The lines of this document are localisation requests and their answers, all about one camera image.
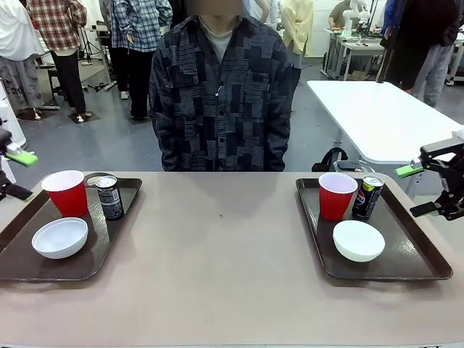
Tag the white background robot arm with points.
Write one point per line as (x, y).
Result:
(353, 14)

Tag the bystander in blue plaid shirt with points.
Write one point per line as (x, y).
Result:
(137, 36)

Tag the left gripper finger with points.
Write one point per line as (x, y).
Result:
(14, 191)
(21, 158)

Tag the black tripod stand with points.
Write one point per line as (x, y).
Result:
(96, 54)

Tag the bystander in yellow shirt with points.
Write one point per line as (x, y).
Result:
(297, 29)

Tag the dark brown serving tray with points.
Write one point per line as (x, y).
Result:
(406, 253)
(105, 250)

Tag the black can with white print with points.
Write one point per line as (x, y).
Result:
(110, 203)

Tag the white round bowl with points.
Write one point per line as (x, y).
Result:
(59, 239)
(359, 241)

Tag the brown upright board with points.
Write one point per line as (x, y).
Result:
(385, 61)

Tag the person's right forearm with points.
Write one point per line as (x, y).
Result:
(163, 145)

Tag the grey background workbench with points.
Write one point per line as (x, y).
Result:
(355, 50)

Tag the red plastic cup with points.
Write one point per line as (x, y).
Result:
(335, 206)
(69, 203)

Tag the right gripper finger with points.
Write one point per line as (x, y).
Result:
(451, 208)
(435, 156)

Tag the black bag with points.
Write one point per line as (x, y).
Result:
(328, 161)

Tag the person's left forearm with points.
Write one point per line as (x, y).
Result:
(279, 145)

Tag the bystander in white shirt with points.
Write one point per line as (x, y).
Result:
(16, 43)

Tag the bystander in red plaid shirt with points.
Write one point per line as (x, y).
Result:
(61, 36)

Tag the black can with yellow top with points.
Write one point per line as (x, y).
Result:
(366, 203)

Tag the bystander in dark coat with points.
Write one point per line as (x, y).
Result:
(420, 36)

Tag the white folding table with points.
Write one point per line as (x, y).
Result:
(380, 119)

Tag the grey seat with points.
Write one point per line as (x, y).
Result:
(355, 166)

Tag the person in dark patchwork shirt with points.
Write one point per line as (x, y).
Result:
(221, 108)

